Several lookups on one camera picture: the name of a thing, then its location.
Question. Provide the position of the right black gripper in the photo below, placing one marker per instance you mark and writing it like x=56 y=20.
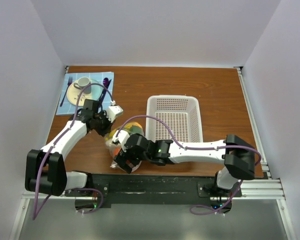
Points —
x=122 y=160

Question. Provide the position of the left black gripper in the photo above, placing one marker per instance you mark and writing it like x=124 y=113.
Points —
x=108 y=124

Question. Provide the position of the white perforated plastic basket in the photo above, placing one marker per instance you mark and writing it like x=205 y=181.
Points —
x=180 y=113

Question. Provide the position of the orange fake pumpkin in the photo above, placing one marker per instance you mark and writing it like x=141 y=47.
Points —
x=116 y=151

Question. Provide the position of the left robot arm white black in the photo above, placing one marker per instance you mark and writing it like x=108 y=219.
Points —
x=45 y=168

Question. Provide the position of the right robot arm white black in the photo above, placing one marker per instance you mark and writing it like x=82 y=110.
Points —
x=237 y=156

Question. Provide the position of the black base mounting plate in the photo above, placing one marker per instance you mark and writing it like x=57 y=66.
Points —
x=109 y=189

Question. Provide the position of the purple spoon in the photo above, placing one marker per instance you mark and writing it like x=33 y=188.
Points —
x=104 y=87

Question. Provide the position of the blue checked placemat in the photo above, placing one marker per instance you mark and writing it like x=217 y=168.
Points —
x=68 y=108

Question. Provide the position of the grey ceramic mug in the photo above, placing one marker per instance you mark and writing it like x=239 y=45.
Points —
x=83 y=83

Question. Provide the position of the dark purple fork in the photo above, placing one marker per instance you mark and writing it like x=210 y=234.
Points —
x=70 y=80

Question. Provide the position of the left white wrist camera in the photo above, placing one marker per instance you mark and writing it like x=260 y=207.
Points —
x=113 y=112

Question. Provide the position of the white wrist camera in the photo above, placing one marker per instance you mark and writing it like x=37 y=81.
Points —
x=113 y=112
x=120 y=137

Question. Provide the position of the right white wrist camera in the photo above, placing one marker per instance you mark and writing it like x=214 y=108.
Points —
x=120 y=137

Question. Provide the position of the aluminium frame rail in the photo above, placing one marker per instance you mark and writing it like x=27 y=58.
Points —
x=270 y=189

